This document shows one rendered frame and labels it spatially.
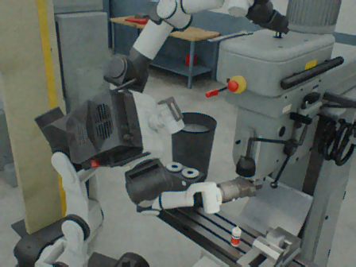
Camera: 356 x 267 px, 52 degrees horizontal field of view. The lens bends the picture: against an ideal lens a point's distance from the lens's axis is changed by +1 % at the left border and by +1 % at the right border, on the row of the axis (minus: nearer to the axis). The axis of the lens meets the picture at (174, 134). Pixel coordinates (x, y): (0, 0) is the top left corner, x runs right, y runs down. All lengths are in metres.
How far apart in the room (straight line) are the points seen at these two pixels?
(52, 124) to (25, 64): 1.22
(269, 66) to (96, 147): 0.63
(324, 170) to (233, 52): 0.91
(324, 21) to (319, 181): 0.80
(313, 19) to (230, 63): 0.41
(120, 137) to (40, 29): 1.63
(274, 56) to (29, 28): 1.84
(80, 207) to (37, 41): 1.39
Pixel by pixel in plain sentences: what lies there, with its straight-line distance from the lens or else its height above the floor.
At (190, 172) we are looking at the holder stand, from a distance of 1.99.
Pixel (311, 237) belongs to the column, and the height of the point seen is 0.80.
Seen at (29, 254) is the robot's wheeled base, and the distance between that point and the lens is 2.13.
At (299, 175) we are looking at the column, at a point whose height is 1.15.
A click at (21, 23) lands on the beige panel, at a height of 1.69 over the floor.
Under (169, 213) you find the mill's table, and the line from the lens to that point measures 2.00.
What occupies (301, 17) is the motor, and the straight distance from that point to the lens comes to 1.58.
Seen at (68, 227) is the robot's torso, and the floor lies 1.04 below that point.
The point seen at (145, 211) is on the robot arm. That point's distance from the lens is 1.56.
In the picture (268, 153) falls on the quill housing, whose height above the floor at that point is 1.46.
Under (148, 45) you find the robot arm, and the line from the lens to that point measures 1.39.
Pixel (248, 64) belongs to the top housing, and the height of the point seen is 1.83.
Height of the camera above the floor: 2.16
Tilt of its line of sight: 27 degrees down
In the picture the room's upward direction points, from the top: 3 degrees clockwise
